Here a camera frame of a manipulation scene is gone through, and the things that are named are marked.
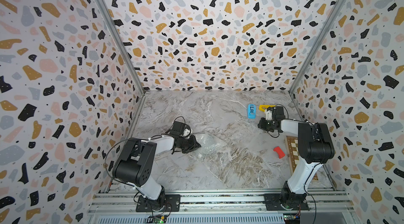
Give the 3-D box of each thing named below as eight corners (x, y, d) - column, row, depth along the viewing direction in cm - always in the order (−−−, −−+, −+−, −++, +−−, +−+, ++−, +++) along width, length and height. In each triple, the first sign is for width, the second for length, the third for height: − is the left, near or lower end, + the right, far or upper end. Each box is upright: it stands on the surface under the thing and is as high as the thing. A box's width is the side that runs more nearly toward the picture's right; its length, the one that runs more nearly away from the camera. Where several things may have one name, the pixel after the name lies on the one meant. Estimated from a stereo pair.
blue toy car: (248, 118, 108) (249, 114, 105) (247, 107, 115) (248, 103, 112) (255, 119, 108) (256, 115, 105) (254, 107, 114) (255, 104, 111)
